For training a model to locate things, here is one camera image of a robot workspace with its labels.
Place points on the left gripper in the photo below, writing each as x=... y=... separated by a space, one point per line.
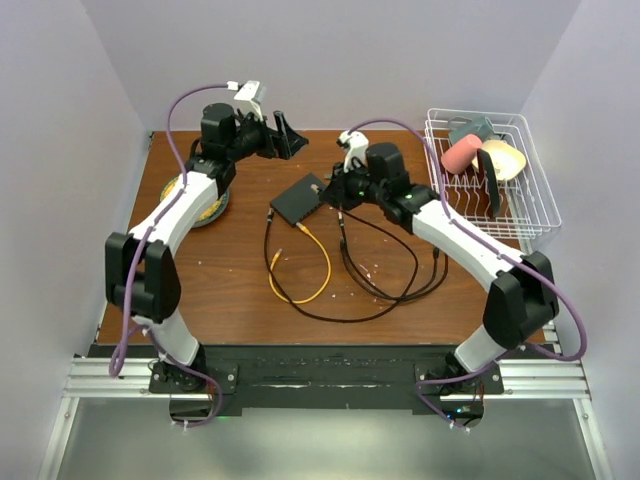
x=284 y=146

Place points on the yellow woven plate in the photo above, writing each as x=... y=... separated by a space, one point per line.
x=214 y=211

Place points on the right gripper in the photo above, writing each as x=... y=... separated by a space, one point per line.
x=337 y=193

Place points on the dark brown plate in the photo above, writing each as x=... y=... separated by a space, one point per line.
x=486 y=164

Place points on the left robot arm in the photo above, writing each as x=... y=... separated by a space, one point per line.
x=141 y=275

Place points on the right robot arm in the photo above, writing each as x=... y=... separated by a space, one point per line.
x=520 y=298

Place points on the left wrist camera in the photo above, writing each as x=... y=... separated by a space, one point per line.
x=248 y=97

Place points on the pink cup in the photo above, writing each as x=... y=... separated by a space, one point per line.
x=459 y=156

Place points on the white wire dish rack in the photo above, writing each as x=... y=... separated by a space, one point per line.
x=506 y=193

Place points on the black network switch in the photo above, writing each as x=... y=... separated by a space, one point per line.
x=300 y=200

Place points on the cream bowl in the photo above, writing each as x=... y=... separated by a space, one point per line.
x=508 y=162

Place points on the grey-green mug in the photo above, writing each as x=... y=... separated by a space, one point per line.
x=460 y=127

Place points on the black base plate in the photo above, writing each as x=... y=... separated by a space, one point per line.
x=361 y=377

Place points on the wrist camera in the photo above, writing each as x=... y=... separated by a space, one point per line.
x=248 y=97
x=354 y=144

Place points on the aluminium frame rail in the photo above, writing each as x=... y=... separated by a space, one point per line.
x=530 y=372

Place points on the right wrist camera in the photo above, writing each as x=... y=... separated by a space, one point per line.
x=354 y=144

